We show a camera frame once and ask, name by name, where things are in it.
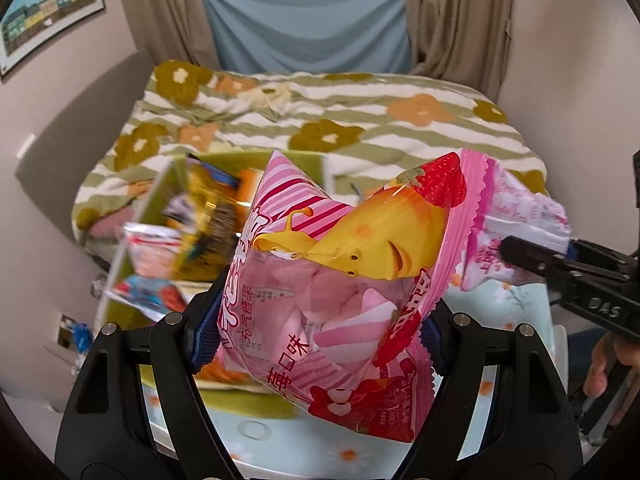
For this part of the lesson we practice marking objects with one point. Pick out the grey bed headboard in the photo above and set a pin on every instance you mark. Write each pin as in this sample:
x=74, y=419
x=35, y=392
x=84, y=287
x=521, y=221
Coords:
x=75, y=135

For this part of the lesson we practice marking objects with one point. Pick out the yellow black snack packet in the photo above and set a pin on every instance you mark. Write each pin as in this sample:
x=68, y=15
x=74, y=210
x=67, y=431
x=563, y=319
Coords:
x=210, y=225

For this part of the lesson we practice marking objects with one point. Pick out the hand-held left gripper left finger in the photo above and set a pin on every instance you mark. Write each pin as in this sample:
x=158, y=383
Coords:
x=202, y=335

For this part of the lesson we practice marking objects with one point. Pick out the pink striped marshmallow bag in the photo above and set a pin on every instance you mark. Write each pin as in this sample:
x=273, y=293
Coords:
x=350, y=285

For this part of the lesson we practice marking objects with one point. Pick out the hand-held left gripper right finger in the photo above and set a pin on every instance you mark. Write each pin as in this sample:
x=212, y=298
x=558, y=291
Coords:
x=435, y=345

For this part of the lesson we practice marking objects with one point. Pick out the red white shrimp chip bag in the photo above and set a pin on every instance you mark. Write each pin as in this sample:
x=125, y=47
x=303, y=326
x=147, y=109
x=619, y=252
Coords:
x=150, y=250

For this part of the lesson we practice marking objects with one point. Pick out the wall poster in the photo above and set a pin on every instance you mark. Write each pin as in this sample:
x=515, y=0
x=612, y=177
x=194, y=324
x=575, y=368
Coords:
x=45, y=10

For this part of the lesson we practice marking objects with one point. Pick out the beige curtain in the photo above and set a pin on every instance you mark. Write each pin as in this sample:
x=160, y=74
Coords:
x=460, y=20
x=165, y=10

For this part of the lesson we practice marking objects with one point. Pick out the light blue hanging cloth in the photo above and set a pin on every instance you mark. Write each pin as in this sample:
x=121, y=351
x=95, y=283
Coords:
x=310, y=25

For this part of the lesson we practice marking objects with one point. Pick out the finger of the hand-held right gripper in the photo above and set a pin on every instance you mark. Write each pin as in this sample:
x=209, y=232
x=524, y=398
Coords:
x=572, y=248
x=525, y=255

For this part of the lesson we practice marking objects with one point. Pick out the yellow-green storage box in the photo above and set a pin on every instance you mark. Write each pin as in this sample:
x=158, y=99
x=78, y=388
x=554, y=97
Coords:
x=150, y=210

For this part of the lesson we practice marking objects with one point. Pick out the small blue red packet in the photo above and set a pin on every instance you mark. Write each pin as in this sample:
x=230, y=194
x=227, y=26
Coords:
x=150, y=297

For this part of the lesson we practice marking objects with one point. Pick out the wall socket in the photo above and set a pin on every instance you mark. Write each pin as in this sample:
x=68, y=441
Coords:
x=72, y=332

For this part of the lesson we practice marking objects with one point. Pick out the light blue daisy tablecloth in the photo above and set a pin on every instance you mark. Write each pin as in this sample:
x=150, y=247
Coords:
x=280, y=440

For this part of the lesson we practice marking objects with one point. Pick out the green striped floral blanket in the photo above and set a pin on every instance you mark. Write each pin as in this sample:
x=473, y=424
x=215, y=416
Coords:
x=350, y=110

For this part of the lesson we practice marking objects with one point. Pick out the person's right hand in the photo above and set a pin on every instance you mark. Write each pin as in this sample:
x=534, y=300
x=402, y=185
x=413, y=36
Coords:
x=602, y=365

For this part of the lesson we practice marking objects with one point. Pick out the pale pink snack packet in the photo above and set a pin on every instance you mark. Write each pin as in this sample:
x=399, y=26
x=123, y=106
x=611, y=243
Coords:
x=515, y=205

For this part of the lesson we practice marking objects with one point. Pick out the pink cloth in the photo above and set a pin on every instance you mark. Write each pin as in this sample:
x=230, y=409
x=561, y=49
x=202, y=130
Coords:
x=107, y=227

